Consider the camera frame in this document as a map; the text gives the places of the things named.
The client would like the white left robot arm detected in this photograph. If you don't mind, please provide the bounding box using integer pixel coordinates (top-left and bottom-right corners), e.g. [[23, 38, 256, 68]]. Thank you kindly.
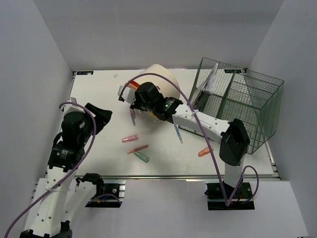
[[20, 102, 112, 238]]

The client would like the cream round drawer box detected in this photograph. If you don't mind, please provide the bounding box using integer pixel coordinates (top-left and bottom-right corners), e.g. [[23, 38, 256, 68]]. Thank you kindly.
[[128, 64, 180, 99]]

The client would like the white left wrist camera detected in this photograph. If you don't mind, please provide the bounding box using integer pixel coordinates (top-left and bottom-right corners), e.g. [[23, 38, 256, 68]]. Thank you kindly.
[[59, 97, 82, 114]]

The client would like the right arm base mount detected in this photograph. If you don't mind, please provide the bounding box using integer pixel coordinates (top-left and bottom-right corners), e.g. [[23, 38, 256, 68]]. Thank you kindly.
[[202, 182, 256, 211]]

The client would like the orange highlighter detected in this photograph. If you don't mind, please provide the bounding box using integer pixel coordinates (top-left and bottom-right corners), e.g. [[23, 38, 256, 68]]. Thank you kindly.
[[198, 147, 213, 157]]

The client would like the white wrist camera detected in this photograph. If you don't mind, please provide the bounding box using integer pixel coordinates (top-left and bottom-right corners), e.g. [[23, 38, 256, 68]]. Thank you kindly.
[[117, 85, 136, 104], [59, 97, 82, 114]]

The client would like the green wire mesh organizer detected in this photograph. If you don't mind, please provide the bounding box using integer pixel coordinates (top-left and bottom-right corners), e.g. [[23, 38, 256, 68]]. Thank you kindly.
[[189, 58, 284, 154]]

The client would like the pink highlighter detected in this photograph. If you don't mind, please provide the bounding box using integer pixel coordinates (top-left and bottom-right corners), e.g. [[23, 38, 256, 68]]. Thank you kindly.
[[121, 134, 138, 143]]

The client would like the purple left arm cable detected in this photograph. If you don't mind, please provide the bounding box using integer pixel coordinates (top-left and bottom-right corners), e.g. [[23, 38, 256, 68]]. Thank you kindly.
[[4, 102, 122, 238]]

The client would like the black table corner label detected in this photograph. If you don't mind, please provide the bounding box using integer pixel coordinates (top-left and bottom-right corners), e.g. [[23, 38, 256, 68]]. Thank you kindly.
[[76, 71, 94, 75]]

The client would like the white silver-spined booklet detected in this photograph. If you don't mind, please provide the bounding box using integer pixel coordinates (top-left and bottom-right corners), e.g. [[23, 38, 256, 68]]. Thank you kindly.
[[193, 63, 219, 111]]

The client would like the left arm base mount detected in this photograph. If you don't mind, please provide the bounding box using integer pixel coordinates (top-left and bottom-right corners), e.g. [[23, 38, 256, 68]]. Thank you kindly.
[[75, 173, 123, 208]]

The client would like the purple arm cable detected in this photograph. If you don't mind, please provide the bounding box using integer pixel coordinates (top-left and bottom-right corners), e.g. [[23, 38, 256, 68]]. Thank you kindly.
[[4, 102, 122, 238], [119, 72, 260, 206]]

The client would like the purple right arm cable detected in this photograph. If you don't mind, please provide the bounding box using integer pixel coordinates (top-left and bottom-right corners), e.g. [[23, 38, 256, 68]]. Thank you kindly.
[[119, 72, 260, 206]]

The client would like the red pen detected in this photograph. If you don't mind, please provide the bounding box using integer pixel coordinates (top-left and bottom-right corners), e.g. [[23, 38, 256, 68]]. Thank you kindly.
[[127, 144, 149, 154]]

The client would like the blue pen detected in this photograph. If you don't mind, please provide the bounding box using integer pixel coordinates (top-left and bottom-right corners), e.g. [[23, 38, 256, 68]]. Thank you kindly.
[[174, 124, 183, 143]]

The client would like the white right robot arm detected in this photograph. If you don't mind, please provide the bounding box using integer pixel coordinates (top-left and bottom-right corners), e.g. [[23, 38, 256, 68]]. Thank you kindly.
[[123, 82, 250, 198]]

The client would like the green highlighter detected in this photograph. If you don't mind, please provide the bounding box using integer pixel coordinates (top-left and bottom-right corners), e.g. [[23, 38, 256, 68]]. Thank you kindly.
[[134, 151, 149, 163]]

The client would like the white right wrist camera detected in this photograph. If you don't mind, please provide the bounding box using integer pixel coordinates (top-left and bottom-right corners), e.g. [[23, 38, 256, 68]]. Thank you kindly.
[[117, 85, 136, 104]]

